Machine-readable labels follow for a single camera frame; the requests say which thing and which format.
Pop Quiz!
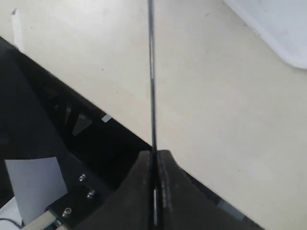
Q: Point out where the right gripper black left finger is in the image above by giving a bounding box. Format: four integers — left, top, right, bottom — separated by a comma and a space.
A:
76, 151, 153, 230

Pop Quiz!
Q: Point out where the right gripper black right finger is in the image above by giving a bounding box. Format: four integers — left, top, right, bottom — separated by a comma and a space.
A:
156, 150, 260, 230

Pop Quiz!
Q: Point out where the thin metal skewer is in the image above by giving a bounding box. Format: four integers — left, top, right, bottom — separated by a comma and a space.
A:
147, 0, 159, 230

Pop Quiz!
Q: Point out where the white paper label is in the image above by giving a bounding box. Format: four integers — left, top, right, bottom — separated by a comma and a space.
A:
5, 157, 67, 225

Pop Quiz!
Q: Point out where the white plastic tray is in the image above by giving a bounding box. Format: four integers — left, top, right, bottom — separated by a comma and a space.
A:
224, 0, 307, 69

